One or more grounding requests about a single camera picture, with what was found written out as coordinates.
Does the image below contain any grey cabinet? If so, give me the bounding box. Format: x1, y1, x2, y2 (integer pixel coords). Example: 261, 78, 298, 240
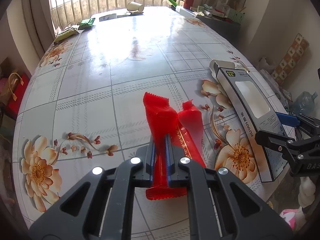
196, 16, 241, 48

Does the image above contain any white cardboard box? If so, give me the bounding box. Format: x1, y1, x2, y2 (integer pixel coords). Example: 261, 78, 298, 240
209, 60, 293, 183

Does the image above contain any green plastic basket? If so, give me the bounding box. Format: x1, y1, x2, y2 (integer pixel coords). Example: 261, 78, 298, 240
226, 8, 245, 24

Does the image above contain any blue water jug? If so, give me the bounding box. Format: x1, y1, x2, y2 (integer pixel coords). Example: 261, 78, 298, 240
290, 91, 318, 115

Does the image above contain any yellow green snack bag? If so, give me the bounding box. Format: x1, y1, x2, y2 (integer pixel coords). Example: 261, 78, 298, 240
53, 27, 79, 43

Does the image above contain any metal window railing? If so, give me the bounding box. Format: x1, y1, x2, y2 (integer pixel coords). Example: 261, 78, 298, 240
48, 0, 186, 28

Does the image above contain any small green packet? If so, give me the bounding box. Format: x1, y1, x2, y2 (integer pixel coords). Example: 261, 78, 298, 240
78, 18, 95, 30

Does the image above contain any red plastic wrapper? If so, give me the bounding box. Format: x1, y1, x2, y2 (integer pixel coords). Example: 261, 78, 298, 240
143, 92, 206, 200

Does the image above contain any right white gloved hand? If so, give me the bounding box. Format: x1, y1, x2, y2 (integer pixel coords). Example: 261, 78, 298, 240
298, 177, 316, 208

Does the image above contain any floral tablecloth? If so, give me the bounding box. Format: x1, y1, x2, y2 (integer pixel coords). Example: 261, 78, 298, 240
11, 6, 296, 240

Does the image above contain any white paper cup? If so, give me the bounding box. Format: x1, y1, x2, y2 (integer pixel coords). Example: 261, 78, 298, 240
126, 1, 144, 12

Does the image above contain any red gift bag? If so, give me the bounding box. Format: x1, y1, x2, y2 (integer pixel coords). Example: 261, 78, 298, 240
5, 73, 29, 119

